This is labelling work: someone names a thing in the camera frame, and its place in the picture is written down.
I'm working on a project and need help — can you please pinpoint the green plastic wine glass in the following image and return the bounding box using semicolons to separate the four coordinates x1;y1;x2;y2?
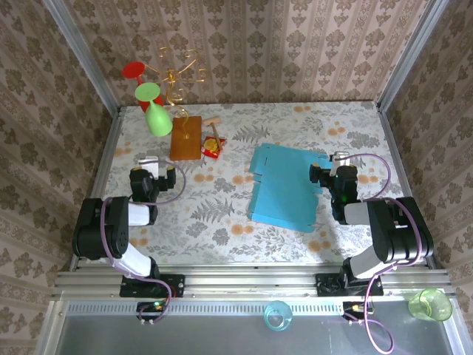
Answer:
134;81;174;138

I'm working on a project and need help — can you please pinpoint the small black circuit board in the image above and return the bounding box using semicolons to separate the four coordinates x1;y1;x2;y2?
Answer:
137;301;167;321
342;301;374;321

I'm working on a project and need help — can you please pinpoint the green plastic cup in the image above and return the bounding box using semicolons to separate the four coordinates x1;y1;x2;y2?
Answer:
408;288;454;322

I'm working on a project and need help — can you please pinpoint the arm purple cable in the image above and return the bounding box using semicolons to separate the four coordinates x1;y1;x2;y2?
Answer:
341;153;424;354
99;159;188;327

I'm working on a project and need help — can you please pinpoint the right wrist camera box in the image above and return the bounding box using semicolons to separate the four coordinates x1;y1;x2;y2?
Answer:
330;150;351;177

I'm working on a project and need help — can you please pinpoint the aluminium side rail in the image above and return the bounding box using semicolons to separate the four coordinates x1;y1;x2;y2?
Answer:
375;103;436;270
69;106;125;271

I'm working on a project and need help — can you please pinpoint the grey metal shelf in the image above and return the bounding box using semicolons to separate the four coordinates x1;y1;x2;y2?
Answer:
36;300;467;355

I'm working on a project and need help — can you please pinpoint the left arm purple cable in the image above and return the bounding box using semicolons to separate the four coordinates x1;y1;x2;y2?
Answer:
99;159;188;327

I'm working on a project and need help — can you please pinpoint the red plastic wine glass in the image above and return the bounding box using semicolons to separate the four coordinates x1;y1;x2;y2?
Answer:
121;61;166;112

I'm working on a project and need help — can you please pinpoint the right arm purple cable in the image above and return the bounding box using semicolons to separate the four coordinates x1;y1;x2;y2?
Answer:
341;153;424;354

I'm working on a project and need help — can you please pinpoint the gold wire glass rack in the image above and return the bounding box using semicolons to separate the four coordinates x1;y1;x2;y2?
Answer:
142;46;210;162

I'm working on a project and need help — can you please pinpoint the long aluminium frame rail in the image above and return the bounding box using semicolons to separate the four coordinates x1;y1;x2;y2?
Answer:
51;264;455;301

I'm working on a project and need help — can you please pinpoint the small wooden mallet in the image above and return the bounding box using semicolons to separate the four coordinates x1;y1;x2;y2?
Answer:
204;116;222;152

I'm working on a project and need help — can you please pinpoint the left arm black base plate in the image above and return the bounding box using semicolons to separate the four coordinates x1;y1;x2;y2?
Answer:
120;274;186;299

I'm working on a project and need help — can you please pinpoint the aluminium frame post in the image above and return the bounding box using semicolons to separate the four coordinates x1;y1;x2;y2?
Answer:
375;0;452;112
43;0;123;112

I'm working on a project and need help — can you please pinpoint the red snack packet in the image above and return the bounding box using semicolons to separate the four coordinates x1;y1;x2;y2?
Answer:
200;135;226;160

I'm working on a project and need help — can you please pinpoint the teal plastic cup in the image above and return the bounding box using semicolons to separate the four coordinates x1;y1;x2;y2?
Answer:
262;300;293;331

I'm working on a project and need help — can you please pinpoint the blue paper box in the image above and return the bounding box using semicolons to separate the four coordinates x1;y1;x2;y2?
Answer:
246;143;333;233

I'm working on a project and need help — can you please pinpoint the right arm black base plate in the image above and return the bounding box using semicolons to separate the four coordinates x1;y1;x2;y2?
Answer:
316;273;384;297

